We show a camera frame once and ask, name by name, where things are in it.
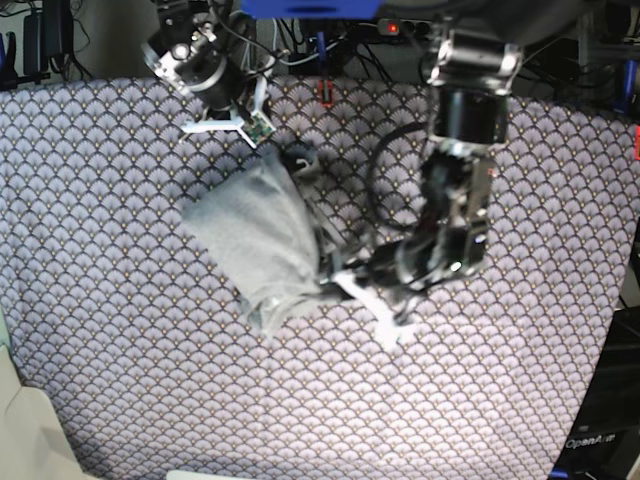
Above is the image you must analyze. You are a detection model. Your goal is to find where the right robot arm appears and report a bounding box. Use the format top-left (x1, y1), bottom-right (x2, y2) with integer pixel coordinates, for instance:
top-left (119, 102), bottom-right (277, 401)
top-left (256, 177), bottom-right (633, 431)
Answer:
top-left (142, 1), bottom-right (281, 112)

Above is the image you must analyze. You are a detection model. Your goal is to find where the red black table clamp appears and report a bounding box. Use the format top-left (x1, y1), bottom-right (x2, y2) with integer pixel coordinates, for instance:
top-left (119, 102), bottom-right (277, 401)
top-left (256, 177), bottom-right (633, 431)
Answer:
top-left (316, 31), bottom-right (334, 107)

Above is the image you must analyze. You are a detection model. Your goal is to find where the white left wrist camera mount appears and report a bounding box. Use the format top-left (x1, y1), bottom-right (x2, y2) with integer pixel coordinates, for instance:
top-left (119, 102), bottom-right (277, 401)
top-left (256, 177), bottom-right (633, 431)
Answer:
top-left (319, 270), bottom-right (417, 352)

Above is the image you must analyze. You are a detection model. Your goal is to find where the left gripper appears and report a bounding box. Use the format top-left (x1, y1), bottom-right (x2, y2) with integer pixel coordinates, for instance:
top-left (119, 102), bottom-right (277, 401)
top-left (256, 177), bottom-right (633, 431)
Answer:
top-left (333, 239), bottom-right (450, 300)

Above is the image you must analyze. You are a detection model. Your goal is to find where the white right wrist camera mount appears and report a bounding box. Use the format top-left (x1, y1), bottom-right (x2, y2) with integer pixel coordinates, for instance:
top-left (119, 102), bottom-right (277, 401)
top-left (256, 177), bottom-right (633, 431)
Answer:
top-left (181, 75), bottom-right (276, 149)

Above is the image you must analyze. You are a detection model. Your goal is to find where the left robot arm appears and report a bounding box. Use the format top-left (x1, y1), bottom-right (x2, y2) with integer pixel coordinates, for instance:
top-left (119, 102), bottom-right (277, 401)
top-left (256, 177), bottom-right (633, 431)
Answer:
top-left (332, 1), bottom-right (592, 327)

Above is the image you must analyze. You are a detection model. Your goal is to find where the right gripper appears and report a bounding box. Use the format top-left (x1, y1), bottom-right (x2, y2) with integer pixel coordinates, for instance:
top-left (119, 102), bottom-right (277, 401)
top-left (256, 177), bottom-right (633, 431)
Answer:
top-left (189, 55), bottom-right (256, 111)

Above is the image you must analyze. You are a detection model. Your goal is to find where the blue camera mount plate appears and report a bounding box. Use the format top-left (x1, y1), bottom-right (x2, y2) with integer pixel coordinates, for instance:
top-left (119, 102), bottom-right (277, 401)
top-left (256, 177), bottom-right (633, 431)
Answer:
top-left (241, 0), bottom-right (383, 19)

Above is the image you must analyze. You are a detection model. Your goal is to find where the black OpenArm box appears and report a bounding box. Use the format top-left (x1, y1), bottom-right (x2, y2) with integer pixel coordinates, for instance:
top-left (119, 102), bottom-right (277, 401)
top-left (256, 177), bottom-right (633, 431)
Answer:
top-left (549, 307), bottom-right (639, 479)

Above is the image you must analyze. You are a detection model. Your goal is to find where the patterned fan-print tablecloth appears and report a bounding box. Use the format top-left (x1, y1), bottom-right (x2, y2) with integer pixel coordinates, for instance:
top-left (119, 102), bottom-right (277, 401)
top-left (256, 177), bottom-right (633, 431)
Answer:
top-left (1, 77), bottom-right (639, 479)

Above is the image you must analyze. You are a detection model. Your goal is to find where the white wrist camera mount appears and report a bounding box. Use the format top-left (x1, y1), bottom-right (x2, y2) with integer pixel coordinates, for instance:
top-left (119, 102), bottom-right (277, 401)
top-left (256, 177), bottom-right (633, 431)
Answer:
top-left (319, 270), bottom-right (417, 352)
top-left (181, 75), bottom-right (276, 149)

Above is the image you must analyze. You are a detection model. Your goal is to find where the black power strip red switch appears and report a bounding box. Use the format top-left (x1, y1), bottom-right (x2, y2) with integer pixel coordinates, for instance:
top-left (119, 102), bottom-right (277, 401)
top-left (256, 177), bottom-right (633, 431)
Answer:
top-left (376, 18), bottom-right (433, 38)

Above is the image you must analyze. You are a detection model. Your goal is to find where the grey T-shirt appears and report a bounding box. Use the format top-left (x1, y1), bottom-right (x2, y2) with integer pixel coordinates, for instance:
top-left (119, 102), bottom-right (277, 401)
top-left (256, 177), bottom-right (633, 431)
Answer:
top-left (182, 144), bottom-right (345, 336)

